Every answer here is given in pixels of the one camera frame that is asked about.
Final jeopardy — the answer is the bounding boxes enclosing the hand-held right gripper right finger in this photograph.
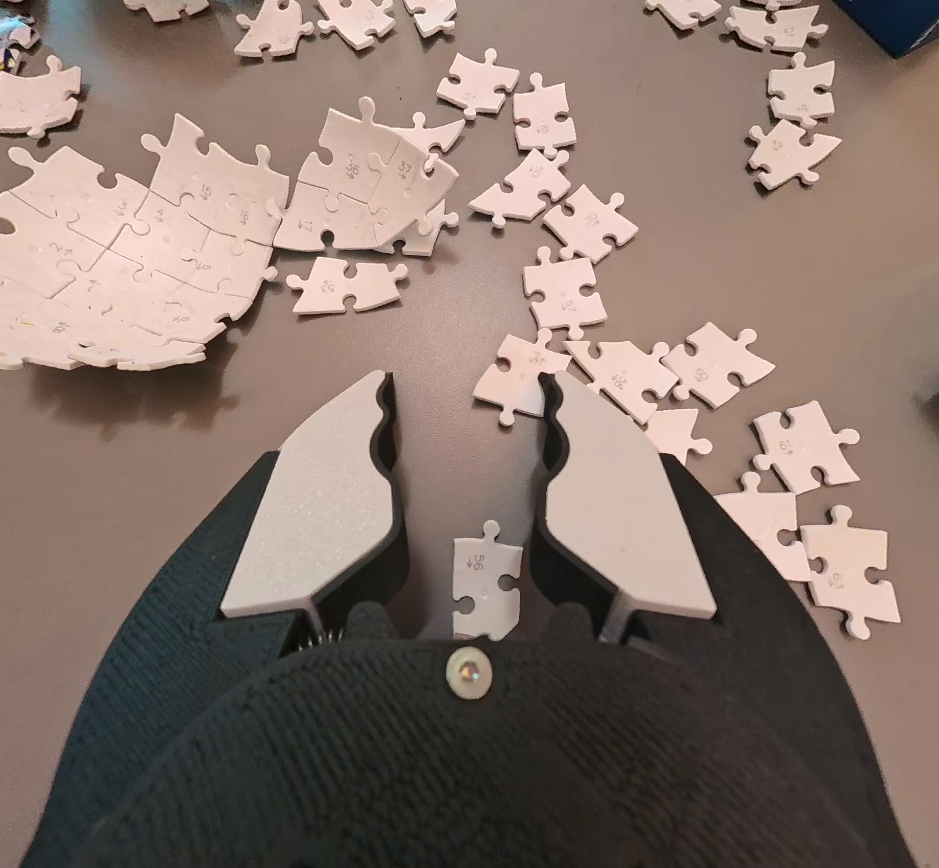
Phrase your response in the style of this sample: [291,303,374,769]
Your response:
[532,371,718,643]

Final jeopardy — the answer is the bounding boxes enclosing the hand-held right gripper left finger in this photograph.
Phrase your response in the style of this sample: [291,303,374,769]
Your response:
[220,371,409,624]

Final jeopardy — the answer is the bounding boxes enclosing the white puzzle pieces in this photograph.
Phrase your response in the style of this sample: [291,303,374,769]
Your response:
[0,0,903,643]

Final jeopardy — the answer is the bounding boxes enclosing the joined pair of puzzle pieces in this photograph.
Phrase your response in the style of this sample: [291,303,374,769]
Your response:
[0,55,84,140]

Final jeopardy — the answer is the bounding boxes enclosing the assembled curved puzzle section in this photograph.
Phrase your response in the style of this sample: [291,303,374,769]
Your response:
[0,112,292,374]

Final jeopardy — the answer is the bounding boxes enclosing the blue and white puzzle piece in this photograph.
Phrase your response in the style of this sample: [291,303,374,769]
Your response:
[0,17,35,71]

